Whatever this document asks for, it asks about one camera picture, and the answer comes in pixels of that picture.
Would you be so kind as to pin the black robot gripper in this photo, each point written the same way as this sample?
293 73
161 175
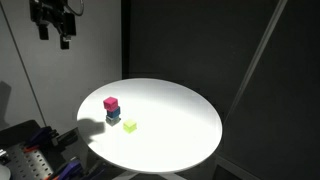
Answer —
46 12

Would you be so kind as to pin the blue block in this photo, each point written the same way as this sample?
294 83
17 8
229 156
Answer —
114 113

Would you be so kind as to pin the round white table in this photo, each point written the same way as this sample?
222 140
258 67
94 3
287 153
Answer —
177 128

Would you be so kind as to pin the green block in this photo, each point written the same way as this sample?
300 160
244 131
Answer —
129 126

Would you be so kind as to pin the pink block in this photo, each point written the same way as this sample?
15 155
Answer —
110 103

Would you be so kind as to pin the perforated metal board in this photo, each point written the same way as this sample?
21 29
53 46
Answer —
27 165

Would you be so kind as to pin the purple orange clamp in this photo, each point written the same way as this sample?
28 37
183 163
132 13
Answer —
42 137

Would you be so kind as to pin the blue orange clamp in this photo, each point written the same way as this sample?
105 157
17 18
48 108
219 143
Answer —
66 171

